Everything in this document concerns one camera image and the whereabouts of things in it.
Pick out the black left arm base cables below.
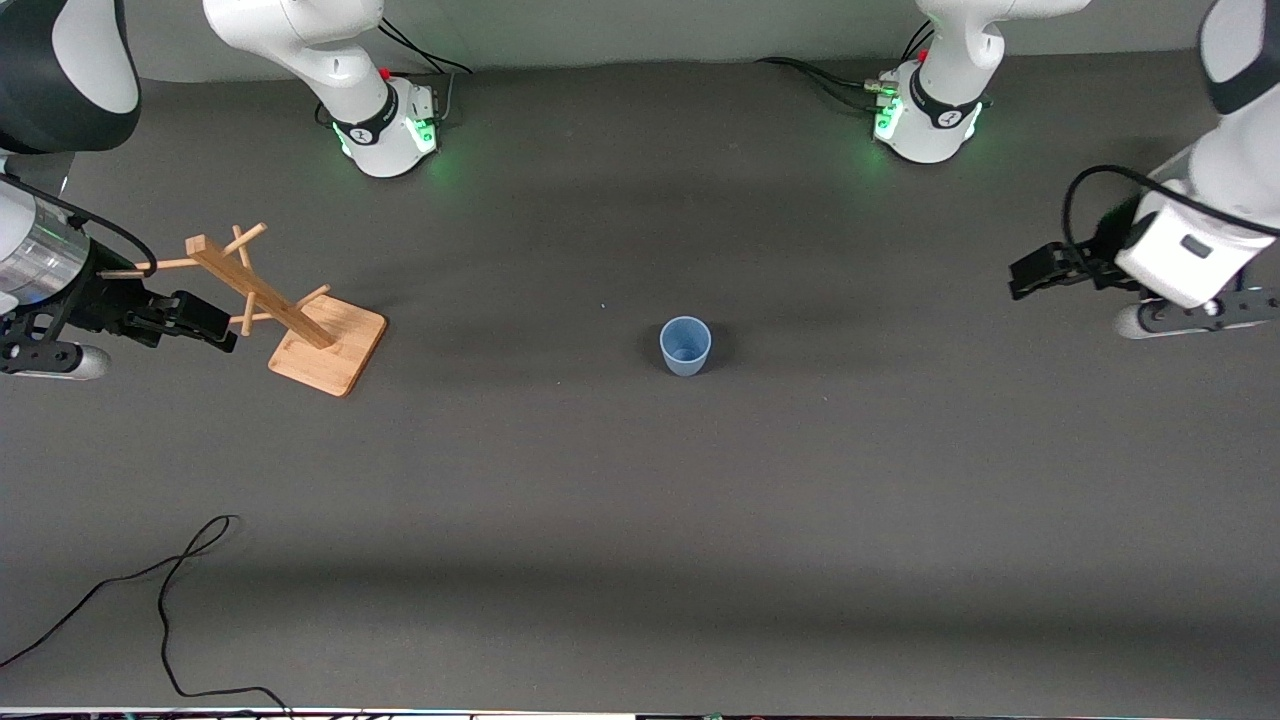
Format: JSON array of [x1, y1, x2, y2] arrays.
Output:
[[755, 18, 936, 113]]

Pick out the wooden mug tree rack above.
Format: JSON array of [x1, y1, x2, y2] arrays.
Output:
[[97, 222, 388, 398]]

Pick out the thin black table cable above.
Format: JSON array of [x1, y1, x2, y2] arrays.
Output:
[[0, 515, 292, 714]]

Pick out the light blue plastic cup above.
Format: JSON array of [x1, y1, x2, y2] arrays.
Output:
[[659, 316, 713, 378]]

